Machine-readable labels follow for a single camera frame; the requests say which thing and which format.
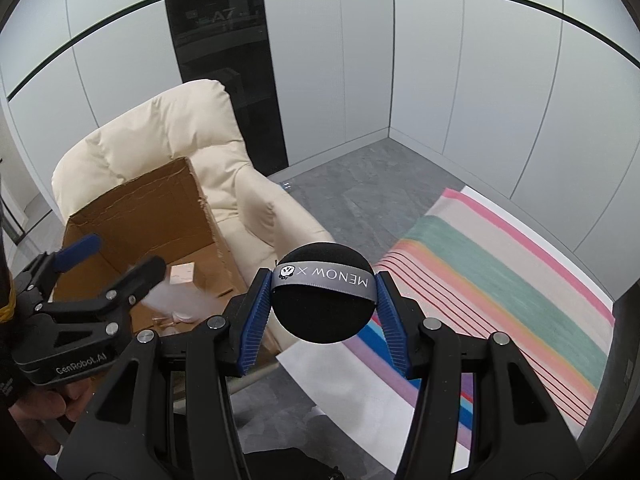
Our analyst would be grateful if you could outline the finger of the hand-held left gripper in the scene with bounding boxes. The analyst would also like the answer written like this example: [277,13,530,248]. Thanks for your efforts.
[55,256,167,333]
[17,234,101,311]

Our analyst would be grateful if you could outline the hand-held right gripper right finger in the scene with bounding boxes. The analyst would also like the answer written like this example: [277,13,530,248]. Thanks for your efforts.
[377,272,586,480]

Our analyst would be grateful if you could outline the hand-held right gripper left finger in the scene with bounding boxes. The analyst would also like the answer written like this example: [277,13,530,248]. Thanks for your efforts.
[62,267,273,480]

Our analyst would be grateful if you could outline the translucent plastic box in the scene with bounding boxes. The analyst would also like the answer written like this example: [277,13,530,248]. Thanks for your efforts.
[142,280,213,323]

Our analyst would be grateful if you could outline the small white cardboard box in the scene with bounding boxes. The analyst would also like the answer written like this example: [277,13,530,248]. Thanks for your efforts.
[168,262,197,286]

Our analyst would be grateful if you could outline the black powder puff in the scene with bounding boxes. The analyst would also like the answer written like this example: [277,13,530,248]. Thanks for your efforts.
[270,242,378,345]

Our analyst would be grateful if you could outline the brown cardboard box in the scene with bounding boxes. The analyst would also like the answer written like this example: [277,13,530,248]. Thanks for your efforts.
[52,156,278,361]

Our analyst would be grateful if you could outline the person's left hand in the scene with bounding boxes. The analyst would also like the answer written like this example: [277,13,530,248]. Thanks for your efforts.
[10,382,95,456]

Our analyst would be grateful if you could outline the striped colourful cloth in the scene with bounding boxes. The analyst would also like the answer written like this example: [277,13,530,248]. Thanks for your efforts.
[347,186,617,453]

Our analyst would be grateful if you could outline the cream padded armchair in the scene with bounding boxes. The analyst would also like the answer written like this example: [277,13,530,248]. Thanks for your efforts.
[51,79,336,391]

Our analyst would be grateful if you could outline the dark glass panel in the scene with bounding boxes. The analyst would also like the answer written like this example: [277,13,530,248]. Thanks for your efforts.
[160,0,291,171]

